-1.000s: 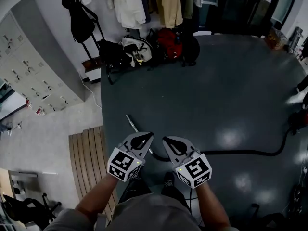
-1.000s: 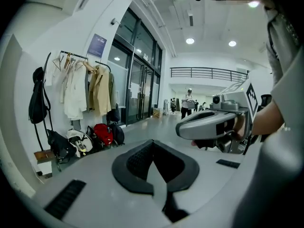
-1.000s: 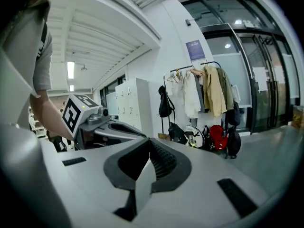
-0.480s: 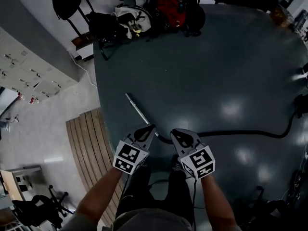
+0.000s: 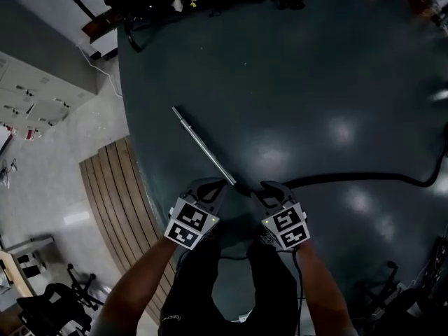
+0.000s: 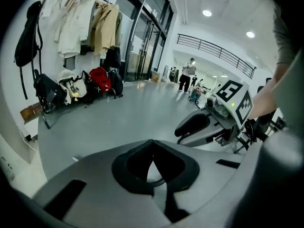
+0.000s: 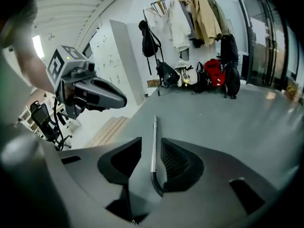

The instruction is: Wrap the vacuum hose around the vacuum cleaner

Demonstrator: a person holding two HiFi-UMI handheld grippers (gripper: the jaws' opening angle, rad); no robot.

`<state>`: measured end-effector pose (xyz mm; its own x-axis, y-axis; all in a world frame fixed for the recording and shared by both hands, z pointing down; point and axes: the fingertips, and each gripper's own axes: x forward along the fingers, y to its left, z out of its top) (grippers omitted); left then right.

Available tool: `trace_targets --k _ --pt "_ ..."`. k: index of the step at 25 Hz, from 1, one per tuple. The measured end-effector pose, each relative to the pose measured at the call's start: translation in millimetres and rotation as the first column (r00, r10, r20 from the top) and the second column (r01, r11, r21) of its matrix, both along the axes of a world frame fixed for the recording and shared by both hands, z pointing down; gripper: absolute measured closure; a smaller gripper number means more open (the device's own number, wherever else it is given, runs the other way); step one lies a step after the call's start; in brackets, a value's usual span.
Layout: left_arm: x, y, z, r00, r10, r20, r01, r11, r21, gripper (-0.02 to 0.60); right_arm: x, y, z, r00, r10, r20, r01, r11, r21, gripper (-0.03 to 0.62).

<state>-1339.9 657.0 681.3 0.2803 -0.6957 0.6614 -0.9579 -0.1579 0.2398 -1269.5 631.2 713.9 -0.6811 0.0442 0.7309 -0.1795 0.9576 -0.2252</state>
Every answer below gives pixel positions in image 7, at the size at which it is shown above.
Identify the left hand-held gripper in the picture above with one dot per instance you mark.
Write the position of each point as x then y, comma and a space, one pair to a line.
64, 68

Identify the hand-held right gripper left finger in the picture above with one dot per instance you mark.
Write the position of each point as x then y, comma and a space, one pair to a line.
83, 174

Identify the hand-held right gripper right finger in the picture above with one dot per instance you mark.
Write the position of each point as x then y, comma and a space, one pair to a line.
213, 174

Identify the silver metal vacuum tube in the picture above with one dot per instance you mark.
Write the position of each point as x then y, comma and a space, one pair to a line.
154, 146

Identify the person's left forearm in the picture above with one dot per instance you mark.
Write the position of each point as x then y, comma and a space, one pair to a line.
33, 70

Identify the black shoulder bag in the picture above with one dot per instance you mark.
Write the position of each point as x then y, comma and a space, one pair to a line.
167, 73

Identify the wooden slatted steps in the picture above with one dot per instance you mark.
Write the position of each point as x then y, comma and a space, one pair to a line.
109, 132

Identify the grey metal locker cabinet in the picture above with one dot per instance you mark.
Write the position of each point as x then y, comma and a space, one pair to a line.
118, 63

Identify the black clothes rack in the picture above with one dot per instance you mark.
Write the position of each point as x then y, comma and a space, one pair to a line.
158, 92

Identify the black hanging backpack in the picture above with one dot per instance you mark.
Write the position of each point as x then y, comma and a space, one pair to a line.
147, 44

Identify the black mesh office chair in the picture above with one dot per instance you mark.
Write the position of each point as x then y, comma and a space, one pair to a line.
42, 120

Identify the white backpack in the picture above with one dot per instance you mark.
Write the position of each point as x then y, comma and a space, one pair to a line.
187, 73

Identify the white shirt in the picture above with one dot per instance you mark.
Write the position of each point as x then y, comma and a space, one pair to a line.
159, 22

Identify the slim black bag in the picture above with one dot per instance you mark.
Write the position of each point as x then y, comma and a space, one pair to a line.
202, 77

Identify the white jacket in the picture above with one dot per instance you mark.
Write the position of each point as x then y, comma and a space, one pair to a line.
179, 27

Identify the red backpack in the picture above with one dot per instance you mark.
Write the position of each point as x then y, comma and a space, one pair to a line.
215, 72

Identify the person's grey shirt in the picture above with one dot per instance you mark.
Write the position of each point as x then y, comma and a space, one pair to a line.
12, 91

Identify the brown box with clear bag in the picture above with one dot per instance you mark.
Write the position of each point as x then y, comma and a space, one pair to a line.
291, 90

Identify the beige jacket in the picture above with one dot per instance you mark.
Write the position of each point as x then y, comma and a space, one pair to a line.
205, 20

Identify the black hanging bag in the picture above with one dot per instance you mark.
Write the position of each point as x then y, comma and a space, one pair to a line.
229, 49

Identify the olive green jacket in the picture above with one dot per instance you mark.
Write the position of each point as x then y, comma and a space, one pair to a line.
222, 18

